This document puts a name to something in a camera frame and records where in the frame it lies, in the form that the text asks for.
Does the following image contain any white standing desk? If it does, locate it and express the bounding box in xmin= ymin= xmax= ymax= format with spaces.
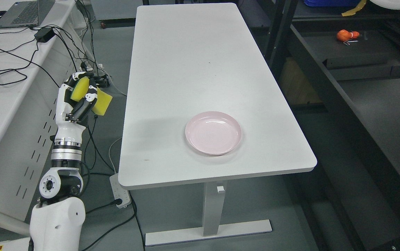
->
xmin=118 ymin=3 xmax=317 ymax=246

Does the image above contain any black metal shelf rack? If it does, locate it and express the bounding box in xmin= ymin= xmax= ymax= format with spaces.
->
xmin=249 ymin=0 xmax=400 ymax=251

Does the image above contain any grey laptop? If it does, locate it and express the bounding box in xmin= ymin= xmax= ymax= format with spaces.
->
xmin=0 ymin=0 xmax=55 ymax=29

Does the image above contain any pink plate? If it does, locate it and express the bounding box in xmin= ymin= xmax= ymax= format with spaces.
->
xmin=184 ymin=111 xmax=243 ymax=156

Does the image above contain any white power strip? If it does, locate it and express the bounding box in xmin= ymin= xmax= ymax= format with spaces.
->
xmin=110 ymin=173 xmax=131 ymax=208

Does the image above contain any blue bin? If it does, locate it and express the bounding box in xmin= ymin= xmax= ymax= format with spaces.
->
xmin=304 ymin=0 xmax=360 ymax=7

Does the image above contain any orange toy on shelf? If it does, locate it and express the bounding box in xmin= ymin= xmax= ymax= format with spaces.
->
xmin=336 ymin=30 xmax=360 ymax=45

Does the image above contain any white perforated side desk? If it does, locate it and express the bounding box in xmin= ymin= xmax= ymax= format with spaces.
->
xmin=0 ymin=0 xmax=83 ymax=236

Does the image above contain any black power adapter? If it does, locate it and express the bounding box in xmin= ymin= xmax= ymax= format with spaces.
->
xmin=34 ymin=27 xmax=55 ymax=43

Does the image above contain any white robot base with label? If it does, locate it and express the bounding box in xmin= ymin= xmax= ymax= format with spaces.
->
xmin=0 ymin=238 xmax=30 ymax=251

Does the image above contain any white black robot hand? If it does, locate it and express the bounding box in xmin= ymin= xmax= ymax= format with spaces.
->
xmin=53 ymin=71 xmax=108 ymax=146

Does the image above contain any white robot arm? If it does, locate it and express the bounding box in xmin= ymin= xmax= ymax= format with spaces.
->
xmin=28 ymin=137 xmax=86 ymax=251

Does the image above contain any green yellow sponge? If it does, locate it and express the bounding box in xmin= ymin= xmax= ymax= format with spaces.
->
xmin=70 ymin=77 xmax=113 ymax=116

